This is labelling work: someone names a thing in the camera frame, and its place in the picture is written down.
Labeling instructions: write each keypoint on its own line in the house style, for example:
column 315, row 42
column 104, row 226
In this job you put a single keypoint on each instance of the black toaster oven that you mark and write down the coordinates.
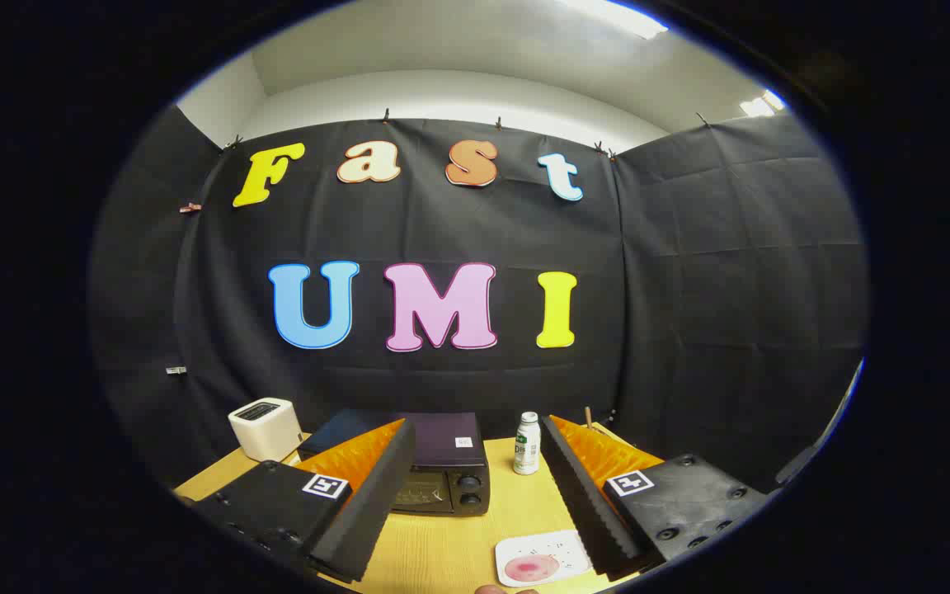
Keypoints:
column 446, row 441

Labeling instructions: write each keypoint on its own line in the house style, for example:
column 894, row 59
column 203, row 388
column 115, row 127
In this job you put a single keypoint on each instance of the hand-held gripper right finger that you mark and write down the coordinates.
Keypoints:
column 578, row 495

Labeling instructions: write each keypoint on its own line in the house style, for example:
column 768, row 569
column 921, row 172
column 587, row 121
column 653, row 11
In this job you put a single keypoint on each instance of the pink ham slice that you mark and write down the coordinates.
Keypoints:
column 531, row 568

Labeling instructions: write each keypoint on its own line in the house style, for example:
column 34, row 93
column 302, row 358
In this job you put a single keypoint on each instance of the white pop-up toaster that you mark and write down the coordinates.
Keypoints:
column 265, row 429

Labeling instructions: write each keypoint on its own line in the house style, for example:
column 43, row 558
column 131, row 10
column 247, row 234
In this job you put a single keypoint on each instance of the small ceiling light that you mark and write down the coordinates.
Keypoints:
column 762, row 105

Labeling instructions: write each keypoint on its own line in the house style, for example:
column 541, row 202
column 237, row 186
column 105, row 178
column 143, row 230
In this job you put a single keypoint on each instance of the long ceiling light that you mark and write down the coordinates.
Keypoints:
column 615, row 16

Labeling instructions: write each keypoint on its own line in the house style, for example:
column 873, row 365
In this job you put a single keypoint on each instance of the white drink bottle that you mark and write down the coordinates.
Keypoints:
column 527, row 450

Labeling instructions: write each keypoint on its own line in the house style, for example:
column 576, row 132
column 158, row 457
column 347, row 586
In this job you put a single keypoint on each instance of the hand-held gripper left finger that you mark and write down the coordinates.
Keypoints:
column 376, row 503

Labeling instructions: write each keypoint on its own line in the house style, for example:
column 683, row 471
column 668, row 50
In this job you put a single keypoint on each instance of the white square plate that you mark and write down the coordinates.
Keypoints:
column 553, row 546

